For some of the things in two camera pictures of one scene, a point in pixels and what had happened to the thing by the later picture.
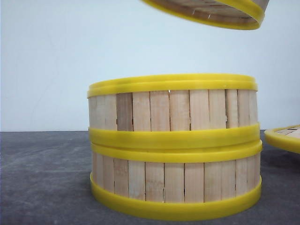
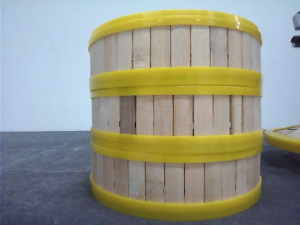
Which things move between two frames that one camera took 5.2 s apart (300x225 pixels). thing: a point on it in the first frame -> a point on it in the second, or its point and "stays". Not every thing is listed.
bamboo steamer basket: [233, 14] -> [176, 48]
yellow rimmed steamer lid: [287, 138] stays
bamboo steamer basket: [174, 111] stays
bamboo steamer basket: [176, 182] stays
